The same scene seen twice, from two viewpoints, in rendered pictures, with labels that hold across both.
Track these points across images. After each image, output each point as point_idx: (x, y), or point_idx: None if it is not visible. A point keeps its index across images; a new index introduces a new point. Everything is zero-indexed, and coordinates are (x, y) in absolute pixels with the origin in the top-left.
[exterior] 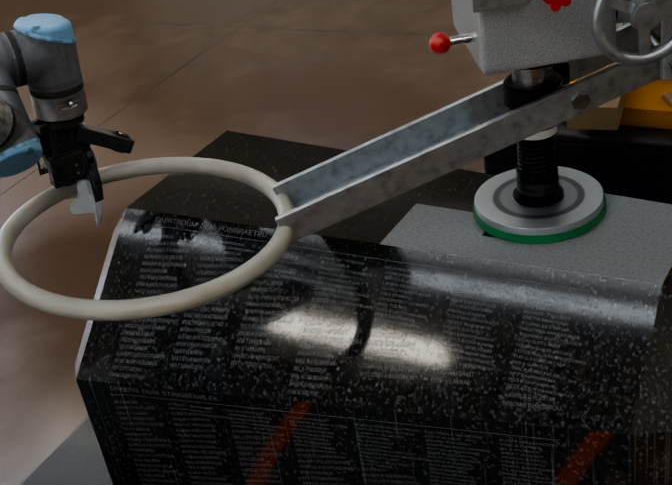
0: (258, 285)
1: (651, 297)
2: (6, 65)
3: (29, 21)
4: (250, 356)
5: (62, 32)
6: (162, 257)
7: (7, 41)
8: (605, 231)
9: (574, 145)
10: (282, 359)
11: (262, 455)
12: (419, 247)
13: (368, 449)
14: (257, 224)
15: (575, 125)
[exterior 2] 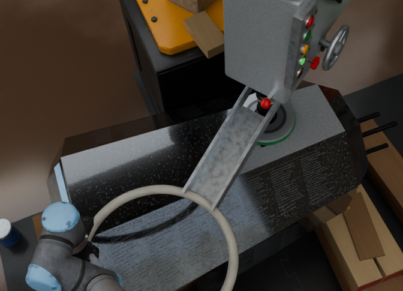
0: (182, 228)
1: (343, 137)
2: (69, 253)
3: (56, 221)
4: (198, 257)
5: (77, 213)
6: (122, 248)
7: (60, 242)
8: (300, 116)
9: (202, 59)
10: (214, 248)
11: (210, 281)
12: (246, 170)
13: (258, 250)
14: (163, 204)
15: (211, 56)
